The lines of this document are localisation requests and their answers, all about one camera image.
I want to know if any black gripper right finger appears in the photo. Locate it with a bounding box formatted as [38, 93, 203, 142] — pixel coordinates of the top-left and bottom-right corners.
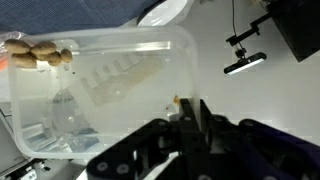
[199, 99, 320, 180]

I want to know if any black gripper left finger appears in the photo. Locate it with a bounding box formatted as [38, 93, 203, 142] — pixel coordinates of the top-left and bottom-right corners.
[86, 98, 214, 180]

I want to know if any clear plastic lunchbox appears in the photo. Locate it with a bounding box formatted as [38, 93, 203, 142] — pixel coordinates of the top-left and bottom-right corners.
[7, 25, 201, 160]

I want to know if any large white plate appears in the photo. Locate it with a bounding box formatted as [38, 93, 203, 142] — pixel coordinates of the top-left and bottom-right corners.
[136, 0, 195, 28]

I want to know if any brown snack piece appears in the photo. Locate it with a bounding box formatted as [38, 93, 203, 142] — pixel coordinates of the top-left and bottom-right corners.
[11, 53, 38, 70]
[59, 48, 74, 64]
[4, 38, 32, 55]
[46, 51, 64, 68]
[30, 40, 58, 56]

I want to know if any dark blue cloth placemat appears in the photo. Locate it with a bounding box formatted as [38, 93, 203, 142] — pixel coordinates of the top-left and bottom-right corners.
[0, 0, 161, 36]

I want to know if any clear bag of orange snacks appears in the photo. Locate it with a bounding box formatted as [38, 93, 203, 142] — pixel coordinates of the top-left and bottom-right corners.
[0, 30, 26, 73]

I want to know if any black stereo camera bar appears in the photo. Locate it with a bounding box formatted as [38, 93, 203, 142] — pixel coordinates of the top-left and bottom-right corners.
[223, 51, 268, 76]

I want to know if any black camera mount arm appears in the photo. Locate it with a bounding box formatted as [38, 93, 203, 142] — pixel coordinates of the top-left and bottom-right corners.
[225, 13, 272, 59]

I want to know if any thin black camera cable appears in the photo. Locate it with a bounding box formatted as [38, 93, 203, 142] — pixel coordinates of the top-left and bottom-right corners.
[230, 0, 238, 38]

